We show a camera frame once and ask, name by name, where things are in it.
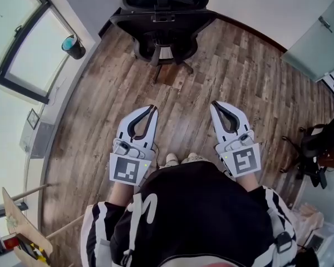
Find black harness buckle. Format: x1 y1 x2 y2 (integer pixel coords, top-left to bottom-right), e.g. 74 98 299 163
275 231 293 254

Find person's left cream shoe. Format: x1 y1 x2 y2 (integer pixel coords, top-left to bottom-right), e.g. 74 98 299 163
165 153 181 168

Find person's camouflage trousers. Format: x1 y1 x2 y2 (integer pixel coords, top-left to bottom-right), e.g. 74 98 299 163
180 155 212 164

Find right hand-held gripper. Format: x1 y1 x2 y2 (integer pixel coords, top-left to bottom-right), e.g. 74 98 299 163
210 100 262 179

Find person's right forearm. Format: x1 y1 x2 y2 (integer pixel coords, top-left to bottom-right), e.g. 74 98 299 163
235 171 261 193

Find black bin with blue bag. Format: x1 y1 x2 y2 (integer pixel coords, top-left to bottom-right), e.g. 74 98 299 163
61 34 86 60

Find black office chair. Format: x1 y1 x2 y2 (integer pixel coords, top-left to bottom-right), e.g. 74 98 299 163
109 0 218 85

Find wooden easel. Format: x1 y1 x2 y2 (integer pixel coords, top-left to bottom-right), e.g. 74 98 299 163
1 184 86 267

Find small framed picture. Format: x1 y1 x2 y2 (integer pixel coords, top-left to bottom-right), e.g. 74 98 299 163
26 108 40 130

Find person's left forearm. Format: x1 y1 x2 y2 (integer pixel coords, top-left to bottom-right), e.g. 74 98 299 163
110 181 137 205

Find white patterned cloth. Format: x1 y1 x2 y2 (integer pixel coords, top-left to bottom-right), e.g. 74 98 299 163
292 201 325 250

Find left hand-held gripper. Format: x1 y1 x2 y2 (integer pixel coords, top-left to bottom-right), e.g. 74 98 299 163
109 104 160 187

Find grey wall box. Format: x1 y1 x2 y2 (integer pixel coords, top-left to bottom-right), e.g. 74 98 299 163
19 118 55 160

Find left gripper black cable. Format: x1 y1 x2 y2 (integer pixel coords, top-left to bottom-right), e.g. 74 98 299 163
152 142 161 169

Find black swivel chair with clothes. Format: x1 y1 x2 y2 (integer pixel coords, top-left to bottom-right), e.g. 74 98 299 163
279 112 334 190

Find small red box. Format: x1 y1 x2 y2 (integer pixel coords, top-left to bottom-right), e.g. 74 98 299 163
4 238 19 250

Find person in black shirt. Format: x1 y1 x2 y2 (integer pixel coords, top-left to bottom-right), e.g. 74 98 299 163
80 160 298 267

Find frosted glass door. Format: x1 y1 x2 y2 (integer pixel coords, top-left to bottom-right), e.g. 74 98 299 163
280 0 334 83

